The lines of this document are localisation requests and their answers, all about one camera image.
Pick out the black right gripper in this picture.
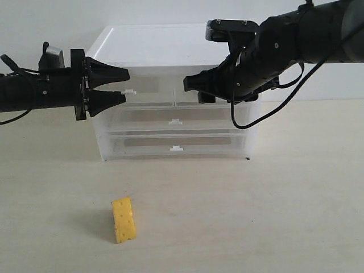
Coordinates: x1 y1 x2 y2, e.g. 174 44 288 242
183 42 287 104

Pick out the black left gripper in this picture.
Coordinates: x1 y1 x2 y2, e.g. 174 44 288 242
39 49 130 121

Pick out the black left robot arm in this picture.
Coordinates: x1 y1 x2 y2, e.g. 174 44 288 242
1 49 130 121

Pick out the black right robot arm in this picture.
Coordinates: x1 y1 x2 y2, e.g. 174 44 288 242
183 1 363 103

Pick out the white plastic drawer cabinet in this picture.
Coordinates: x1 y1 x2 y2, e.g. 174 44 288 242
86 24 260 152

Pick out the yellow cheese wedge sponge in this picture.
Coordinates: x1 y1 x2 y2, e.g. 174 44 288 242
111 197 137 243

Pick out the black right camera cable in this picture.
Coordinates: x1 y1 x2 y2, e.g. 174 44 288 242
230 36 348 130

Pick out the black camera cable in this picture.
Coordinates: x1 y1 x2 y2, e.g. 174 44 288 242
230 36 348 130
0 53 40 126

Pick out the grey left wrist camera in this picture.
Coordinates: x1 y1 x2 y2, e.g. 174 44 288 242
38 42 65 71

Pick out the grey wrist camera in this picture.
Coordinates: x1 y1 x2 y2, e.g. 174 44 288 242
205 19 259 52
38 42 65 71

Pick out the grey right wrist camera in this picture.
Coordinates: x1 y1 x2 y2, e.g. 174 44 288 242
205 19 259 52

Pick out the black left camera cable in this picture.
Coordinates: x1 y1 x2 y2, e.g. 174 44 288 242
0 53 40 126

